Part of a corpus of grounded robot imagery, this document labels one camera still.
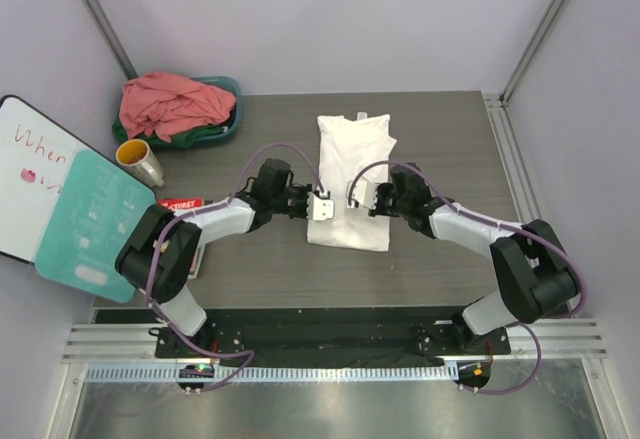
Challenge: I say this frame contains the white t shirt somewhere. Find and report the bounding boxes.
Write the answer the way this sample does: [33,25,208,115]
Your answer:
[307,114,396,252]

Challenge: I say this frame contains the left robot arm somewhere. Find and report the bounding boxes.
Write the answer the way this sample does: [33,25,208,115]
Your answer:
[115,159,314,358]

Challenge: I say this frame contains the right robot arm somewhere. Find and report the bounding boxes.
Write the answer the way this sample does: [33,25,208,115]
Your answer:
[350,163,584,354]

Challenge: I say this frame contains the red book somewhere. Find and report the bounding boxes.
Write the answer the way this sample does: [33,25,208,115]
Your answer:
[158,197,205,280]

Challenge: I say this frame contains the green t shirt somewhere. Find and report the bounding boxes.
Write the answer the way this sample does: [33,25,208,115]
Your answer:
[110,117,226,150]

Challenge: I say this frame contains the teal laundry basket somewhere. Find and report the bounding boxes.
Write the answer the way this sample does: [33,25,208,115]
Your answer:
[112,75,244,149]

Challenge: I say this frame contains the yellow inside mug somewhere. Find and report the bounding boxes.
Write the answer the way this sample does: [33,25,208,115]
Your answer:
[115,139,164,188]

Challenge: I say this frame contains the pink t shirt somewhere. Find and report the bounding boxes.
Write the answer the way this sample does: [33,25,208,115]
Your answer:
[119,71,237,143]

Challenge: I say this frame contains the teal mat sheet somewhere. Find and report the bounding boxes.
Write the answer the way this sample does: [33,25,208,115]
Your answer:
[34,150,155,303]

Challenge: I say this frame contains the whiteboard with red writing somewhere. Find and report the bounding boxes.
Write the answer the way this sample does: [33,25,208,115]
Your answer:
[0,95,86,262]

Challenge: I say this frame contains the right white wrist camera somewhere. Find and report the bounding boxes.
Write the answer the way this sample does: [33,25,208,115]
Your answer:
[346,178,380,211]

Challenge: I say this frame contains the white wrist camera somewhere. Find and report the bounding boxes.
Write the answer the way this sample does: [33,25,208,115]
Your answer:
[346,178,380,211]
[307,189,335,222]

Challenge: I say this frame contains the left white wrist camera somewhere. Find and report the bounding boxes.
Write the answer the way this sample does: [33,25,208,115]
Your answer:
[307,189,335,222]

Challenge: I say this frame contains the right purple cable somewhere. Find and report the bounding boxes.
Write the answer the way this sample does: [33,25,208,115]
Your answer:
[346,159,587,394]

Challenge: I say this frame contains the purple cable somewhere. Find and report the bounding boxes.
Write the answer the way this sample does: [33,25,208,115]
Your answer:
[346,159,587,394]
[144,142,332,392]

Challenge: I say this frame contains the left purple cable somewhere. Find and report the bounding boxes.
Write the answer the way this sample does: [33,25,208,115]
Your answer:
[144,142,332,392]

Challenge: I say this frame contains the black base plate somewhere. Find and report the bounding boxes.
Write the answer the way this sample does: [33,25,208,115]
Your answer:
[154,307,512,360]

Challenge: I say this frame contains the white slotted cable duct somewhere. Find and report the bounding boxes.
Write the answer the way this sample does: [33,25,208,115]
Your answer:
[85,362,459,383]

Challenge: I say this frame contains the left corner aluminium post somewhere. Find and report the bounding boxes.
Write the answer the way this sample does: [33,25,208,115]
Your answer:
[81,0,138,80]

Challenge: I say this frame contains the corner aluminium post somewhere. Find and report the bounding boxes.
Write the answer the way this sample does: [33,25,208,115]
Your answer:
[500,0,570,107]
[81,0,138,80]

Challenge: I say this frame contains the right corner aluminium post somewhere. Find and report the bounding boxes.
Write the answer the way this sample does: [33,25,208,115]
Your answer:
[500,0,570,107]

